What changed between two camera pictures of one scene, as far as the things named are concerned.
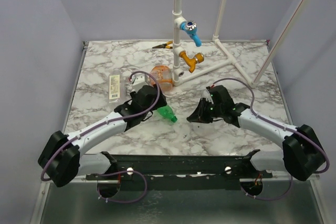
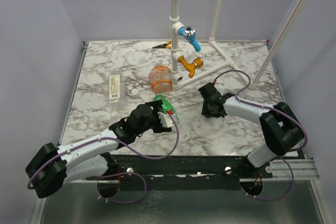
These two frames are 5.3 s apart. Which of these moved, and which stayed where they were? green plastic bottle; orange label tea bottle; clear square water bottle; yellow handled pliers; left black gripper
Moved: left black gripper; green plastic bottle
Stayed: yellow handled pliers; clear square water bottle; orange label tea bottle
